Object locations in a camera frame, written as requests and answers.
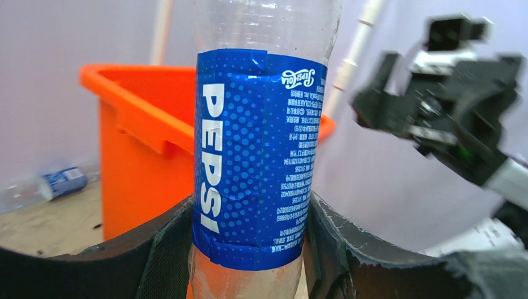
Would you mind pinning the pepsi label bottle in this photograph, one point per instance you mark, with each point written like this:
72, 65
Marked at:
260, 80

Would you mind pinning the orange plastic bin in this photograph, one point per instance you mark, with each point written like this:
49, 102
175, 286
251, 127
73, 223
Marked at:
146, 117

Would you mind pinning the white pvc pipe frame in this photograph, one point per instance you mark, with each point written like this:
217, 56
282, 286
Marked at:
342, 53

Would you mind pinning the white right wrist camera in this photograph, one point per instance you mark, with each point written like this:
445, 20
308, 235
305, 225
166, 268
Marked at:
449, 41

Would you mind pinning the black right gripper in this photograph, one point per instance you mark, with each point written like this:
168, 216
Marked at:
461, 121

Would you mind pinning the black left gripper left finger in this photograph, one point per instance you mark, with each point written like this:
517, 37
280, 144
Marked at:
149, 261

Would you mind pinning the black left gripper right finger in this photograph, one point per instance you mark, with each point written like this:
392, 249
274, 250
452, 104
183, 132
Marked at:
342, 260

